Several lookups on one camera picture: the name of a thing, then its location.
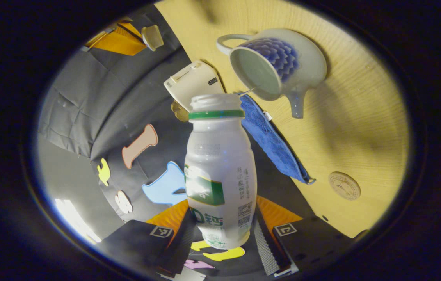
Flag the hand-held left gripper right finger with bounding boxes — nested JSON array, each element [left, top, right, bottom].
[[253, 195, 369, 277]]

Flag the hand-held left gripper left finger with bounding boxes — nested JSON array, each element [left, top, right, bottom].
[[100, 200, 197, 276]]

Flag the white green-label water bottle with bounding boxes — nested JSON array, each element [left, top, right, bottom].
[[184, 93, 258, 250]]

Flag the round wooden coaster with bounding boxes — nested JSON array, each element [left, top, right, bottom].
[[328, 171, 361, 201]]

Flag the white blue-patterned teacup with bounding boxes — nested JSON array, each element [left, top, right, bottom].
[[216, 28, 327, 119]]

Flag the black backdrop cloth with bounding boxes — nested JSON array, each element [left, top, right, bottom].
[[37, 4, 315, 279]]

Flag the white toaster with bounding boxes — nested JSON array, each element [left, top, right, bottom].
[[164, 60, 226, 114]]

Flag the brown toast slice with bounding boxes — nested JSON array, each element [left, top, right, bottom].
[[171, 100, 190, 122]]

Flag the blue towel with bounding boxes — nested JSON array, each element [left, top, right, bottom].
[[238, 93, 317, 185]]

